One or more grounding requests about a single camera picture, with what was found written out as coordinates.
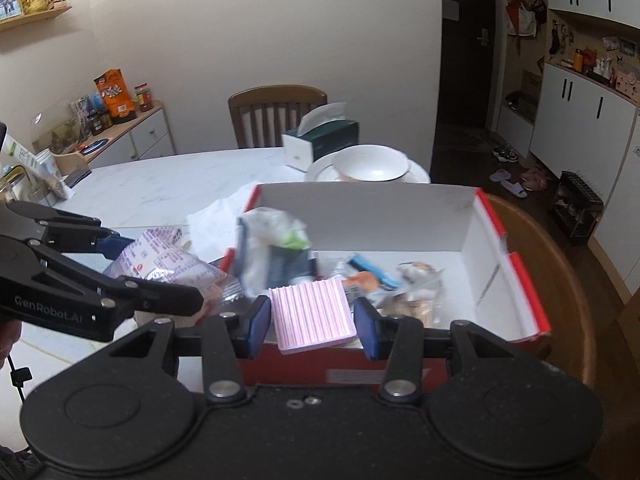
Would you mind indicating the white and green carton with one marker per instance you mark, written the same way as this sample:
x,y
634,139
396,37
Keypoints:
x,y
17,152

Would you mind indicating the black shoe rack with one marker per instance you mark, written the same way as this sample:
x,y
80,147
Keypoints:
x,y
575,205

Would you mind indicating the photo frame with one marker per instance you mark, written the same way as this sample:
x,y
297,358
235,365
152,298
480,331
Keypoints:
x,y
10,2

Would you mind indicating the round-back wooden chair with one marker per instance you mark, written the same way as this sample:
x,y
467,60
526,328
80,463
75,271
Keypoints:
x,y
565,280

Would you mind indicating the pair of sneakers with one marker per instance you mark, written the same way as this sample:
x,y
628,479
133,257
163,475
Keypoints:
x,y
505,152

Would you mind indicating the red and white cardboard box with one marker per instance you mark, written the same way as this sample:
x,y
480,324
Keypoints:
x,y
390,215

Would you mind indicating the clear snack bag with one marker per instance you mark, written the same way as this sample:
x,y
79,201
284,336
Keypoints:
x,y
415,290
165,260

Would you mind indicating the pair of purple slippers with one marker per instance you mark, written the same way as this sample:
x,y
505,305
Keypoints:
x,y
507,182

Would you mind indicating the white tissue paper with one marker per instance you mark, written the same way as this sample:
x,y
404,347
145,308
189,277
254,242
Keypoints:
x,y
215,220

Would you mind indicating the white and green wrapped packet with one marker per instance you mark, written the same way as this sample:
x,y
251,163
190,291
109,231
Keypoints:
x,y
270,250

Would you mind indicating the red lidded jar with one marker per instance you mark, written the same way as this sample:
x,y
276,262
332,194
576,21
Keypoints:
x,y
143,98

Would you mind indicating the hanging bags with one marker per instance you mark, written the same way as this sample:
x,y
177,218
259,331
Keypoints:
x,y
525,15

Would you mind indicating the wooden wall shelf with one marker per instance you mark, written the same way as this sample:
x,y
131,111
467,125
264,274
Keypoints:
x,y
35,17

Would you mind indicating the orange snack bag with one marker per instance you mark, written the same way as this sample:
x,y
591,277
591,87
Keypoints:
x,y
115,97

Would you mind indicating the glass jar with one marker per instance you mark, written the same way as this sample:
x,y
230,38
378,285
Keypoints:
x,y
20,185

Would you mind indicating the pink ribbed block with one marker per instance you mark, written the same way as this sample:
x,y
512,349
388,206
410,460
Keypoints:
x,y
310,315

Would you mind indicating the orange small packet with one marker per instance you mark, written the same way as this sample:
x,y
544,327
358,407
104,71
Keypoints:
x,y
362,280

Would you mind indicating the white sideboard with wooden top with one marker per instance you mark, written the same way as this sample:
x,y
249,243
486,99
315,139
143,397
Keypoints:
x,y
145,135

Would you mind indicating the pair of pink slippers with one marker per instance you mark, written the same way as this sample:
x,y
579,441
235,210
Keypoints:
x,y
535,179

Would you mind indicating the white bowl with gold rim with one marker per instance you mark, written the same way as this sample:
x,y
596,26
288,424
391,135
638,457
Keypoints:
x,y
372,162

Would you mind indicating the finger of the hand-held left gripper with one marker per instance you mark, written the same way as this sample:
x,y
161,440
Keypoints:
x,y
170,300
112,247

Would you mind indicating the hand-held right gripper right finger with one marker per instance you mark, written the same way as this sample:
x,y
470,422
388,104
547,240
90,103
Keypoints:
x,y
367,330

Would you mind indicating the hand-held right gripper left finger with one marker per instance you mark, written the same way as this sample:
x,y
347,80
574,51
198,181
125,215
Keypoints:
x,y
257,327

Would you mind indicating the wooden slat-back chair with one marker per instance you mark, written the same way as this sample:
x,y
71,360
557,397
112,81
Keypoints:
x,y
275,115

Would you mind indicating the white marble desktop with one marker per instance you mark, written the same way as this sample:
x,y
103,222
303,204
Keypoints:
x,y
175,185

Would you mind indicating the dark green tissue box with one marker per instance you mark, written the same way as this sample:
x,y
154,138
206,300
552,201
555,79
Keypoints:
x,y
330,137

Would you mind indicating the blue and white small packet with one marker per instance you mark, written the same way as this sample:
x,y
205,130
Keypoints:
x,y
372,267

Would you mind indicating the clear plastic container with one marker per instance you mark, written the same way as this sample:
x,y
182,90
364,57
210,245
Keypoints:
x,y
55,132

